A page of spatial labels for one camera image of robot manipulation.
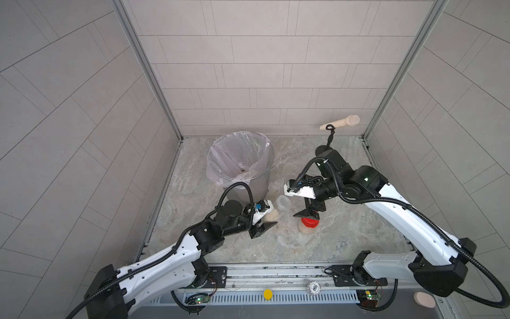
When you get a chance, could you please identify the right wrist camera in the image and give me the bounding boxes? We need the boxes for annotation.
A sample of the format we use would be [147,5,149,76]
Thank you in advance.
[284,180,316,199]

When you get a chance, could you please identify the aluminium rail frame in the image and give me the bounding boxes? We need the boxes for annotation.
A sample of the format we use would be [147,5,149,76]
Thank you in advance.
[107,258,447,306]

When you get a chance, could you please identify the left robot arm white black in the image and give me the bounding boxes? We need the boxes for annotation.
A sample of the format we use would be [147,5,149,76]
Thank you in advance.
[68,182,276,318]

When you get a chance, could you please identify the pink oval pad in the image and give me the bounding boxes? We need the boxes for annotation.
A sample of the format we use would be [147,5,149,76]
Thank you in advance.
[413,292,436,308]

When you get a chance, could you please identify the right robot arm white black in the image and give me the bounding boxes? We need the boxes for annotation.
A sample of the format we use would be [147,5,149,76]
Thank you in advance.
[284,146,509,308]

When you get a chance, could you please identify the red lidded rice jar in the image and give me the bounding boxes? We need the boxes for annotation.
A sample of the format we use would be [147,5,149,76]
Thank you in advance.
[297,218,320,235]

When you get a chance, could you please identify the clear rice jar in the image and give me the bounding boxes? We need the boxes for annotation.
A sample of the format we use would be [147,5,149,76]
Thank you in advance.
[263,209,280,223]

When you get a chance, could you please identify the white round knob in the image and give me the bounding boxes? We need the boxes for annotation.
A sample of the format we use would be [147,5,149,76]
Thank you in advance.
[306,281,321,296]

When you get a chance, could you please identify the yellow round button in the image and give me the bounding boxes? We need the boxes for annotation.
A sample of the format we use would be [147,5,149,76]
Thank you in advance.
[263,289,273,300]

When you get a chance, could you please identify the beige handle on stand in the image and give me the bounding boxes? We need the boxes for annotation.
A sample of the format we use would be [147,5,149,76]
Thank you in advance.
[320,115,361,130]

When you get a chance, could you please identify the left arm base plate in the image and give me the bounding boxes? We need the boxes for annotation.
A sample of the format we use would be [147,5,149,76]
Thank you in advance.
[187,267,227,290]

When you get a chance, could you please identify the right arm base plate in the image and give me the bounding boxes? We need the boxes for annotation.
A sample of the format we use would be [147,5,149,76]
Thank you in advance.
[324,265,388,287]

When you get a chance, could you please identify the right circuit board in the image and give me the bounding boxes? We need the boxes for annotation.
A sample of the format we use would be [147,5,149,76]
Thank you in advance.
[356,290,383,309]

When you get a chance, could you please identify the left circuit board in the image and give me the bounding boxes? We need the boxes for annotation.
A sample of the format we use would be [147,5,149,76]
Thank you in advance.
[185,292,211,306]

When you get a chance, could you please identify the circuit board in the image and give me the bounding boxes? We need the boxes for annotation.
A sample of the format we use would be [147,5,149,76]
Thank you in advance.
[185,292,211,306]
[356,290,383,309]

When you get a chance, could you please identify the clear plastic bin liner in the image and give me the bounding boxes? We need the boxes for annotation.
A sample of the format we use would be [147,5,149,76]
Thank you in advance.
[206,131,272,188]

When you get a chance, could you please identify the black stand with round base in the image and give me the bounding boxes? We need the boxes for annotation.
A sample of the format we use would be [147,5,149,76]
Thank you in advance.
[315,124,335,156]

